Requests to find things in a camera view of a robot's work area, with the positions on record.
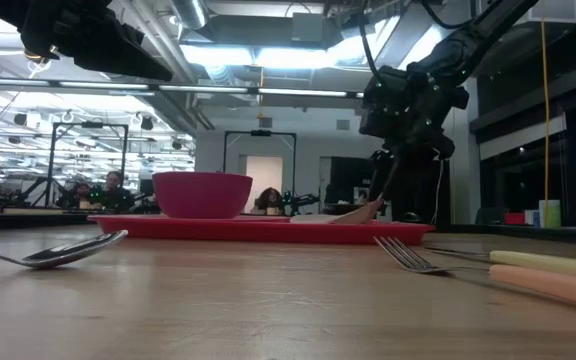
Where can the small red box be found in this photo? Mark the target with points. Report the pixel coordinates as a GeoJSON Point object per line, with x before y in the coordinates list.
{"type": "Point", "coordinates": [514, 218]}

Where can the person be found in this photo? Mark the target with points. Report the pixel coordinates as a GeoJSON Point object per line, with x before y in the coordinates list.
{"type": "Point", "coordinates": [115, 192]}
{"type": "Point", "coordinates": [82, 196]}
{"type": "Point", "coordinates": [269, 197]}

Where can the pale green cylinder container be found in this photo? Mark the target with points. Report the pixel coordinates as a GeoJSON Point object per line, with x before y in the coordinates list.
{"type": "Point", "coordinates": [550, 215]}

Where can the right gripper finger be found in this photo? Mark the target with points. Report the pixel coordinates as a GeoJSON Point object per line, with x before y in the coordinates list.
{"type": "Point", "coordinates": [402, 162]}
{"type": "Point", "coordinates": [380, 172]}

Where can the black curtain panels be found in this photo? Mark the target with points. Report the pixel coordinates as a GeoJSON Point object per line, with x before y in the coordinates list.
{"type": "Point", "coordinates": [418, 200]}

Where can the blue and white box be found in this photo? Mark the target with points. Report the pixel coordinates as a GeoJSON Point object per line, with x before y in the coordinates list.
{"type": "Point", "coordinates": [532, 217]}

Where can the white ceiling box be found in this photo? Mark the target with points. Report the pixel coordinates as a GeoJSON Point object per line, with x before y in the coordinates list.
{"type": "Point", "coordinates": [555, 10]}

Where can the white door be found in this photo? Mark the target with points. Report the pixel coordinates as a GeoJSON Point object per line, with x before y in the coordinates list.
{"type": "Point", "coordinates": [263, 175]}

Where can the silver ceiling duct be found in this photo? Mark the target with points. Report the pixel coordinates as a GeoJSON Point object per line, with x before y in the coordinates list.
{"type": "Point", "coordinates": [190, 12]}

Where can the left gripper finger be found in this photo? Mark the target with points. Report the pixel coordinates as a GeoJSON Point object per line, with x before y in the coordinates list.
{"type": "Point", "coordinates": [123, 57]}

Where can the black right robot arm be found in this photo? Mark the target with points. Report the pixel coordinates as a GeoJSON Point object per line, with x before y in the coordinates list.
{"type": "Point", "coordinates": [483, 35]}

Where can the red plastic tray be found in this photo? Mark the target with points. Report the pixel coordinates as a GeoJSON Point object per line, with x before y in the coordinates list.
{"type": "Point", "coordinates": [268, 232]}

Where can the black background monitor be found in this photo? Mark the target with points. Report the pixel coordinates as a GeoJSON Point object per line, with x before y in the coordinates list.
{"type": "Point", "coordinates": [348, 172]}

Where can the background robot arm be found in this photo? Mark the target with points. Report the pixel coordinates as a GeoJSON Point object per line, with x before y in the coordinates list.
{"type": "Point", "coordinates": [298, 200]}

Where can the beige cloth napkin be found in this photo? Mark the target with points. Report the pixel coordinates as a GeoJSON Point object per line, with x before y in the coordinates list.
{"type": "Point", "coordinates": [353, 216]}

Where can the black dome object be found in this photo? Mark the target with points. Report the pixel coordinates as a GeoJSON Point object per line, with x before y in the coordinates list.
{"type": "Point", "coordinates": [411, 217]}

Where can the magenta plastic bowl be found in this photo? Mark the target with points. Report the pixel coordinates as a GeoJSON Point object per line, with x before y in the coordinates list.
{"type": "Point", "coordinates": [200, 195]}

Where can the black gantry frame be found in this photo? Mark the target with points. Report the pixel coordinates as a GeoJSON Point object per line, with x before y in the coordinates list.
{"type": "Point", "coordinates": [260, 133]}
{"type": "Point", "coordinates": [90, 125]}

